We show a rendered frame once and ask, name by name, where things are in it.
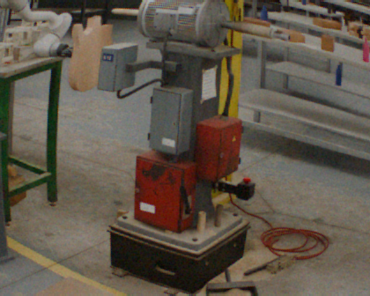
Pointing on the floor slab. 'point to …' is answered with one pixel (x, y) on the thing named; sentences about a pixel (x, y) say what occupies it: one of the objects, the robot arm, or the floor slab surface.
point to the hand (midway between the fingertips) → (88, 53)
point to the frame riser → (173, 260)
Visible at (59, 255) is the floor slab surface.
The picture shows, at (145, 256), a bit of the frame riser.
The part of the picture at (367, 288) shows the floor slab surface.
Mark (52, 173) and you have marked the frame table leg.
